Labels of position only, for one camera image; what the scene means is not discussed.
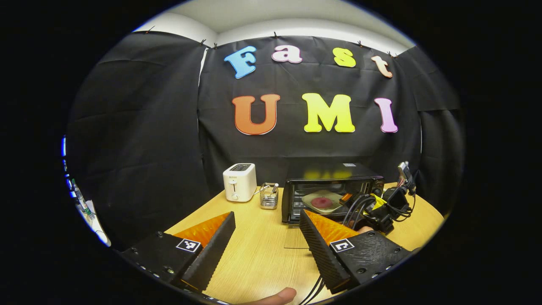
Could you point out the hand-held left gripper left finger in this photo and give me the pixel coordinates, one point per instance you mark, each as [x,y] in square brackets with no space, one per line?
[214,254]

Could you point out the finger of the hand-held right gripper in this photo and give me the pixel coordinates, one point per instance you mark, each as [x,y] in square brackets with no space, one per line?
[346,197]

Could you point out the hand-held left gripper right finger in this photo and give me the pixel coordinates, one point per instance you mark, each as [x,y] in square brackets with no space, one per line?
[322,254]

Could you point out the pink meat slice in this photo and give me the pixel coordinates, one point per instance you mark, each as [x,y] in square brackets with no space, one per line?
[322,202]

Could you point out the black electric oven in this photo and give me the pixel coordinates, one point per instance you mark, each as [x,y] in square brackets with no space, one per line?
[330,171]

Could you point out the cream food tray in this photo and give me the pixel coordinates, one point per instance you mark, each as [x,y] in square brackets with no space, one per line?
[311,203]

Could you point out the white toaster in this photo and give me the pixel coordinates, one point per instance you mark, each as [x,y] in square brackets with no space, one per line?
[239,184]

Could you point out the white clutter with pens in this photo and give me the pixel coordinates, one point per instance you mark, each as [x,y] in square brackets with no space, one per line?
[87,209]

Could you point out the black backdrop cloth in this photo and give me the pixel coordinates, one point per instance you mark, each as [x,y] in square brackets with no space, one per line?
[139,127]

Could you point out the row of black cloth clips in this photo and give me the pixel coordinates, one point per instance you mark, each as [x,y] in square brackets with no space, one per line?
[275,34]

